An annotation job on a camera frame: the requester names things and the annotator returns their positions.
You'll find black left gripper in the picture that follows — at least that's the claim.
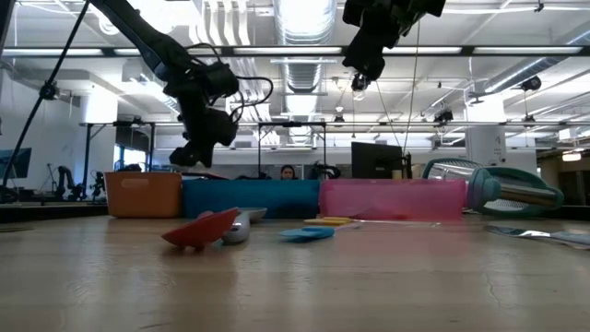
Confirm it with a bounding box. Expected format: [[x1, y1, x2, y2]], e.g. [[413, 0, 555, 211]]
[[168, 94, 216, 170]]

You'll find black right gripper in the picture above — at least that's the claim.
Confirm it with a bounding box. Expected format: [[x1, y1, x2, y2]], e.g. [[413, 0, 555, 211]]
[[341, 0, 448, 83]]

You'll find blue mini spatula clear handle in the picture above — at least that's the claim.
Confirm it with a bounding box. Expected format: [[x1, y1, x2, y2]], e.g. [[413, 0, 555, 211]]
[[277, 225, 336, 244]]

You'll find black computer monitor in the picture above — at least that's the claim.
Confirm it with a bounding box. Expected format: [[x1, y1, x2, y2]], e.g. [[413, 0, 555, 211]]
[[350, 141, 405, 182]]

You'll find yellow mini spatula clear handle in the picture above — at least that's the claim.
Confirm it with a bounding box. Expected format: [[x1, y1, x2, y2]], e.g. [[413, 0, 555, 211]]
[[302, 215, 442, 229]]

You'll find teal-framed steel grater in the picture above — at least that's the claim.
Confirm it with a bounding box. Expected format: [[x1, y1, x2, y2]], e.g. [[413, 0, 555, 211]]
[[420, 157, 566, 219]]

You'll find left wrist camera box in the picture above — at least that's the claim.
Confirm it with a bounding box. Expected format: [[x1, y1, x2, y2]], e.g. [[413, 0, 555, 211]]
[[209, 108, 240, 148]]

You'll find knife with blue patterned handle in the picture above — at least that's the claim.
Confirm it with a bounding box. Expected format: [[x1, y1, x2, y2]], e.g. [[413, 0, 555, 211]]
[[483, 224, 590, 253]]

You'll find black left wrist camera cable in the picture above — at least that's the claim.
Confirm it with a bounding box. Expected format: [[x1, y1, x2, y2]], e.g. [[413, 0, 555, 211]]
[[183, 41, 276, 126]]

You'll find grey silicone spoon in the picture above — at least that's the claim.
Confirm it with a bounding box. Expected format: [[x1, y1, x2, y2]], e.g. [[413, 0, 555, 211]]
[[220, 207, 268, 246]]

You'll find red silicone slotted spoon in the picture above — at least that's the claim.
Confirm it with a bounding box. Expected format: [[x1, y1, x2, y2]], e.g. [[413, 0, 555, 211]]
[[160, 207, 241, 252]]

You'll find person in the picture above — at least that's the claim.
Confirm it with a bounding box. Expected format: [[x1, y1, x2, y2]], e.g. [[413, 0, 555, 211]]
[[278, 163, 299, 182]]

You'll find monitor with blue screen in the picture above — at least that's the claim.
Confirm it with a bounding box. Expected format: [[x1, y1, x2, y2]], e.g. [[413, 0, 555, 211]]
[[0, 147, 34, 182]]

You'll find blue plastic bin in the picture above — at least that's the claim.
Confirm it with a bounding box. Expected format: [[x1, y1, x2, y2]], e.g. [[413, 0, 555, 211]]
[[181, 178, 322, 220]]

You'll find silver ventilation duct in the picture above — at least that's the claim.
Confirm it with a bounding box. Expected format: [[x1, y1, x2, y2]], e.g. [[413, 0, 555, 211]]
[[273, 0, 338, 145]]

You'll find black overhead camera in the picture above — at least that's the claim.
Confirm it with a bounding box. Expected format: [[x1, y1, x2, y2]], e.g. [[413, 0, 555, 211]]
[[349, 72, 371, 101]]

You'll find orange plastic bin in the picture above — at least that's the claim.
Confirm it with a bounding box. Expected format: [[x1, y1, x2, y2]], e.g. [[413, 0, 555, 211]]
[[103, 171, 183, 219]]

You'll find pink plastic bin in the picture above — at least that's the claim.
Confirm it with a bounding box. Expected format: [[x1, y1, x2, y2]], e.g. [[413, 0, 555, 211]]
[[318, 178, 468, 223]]

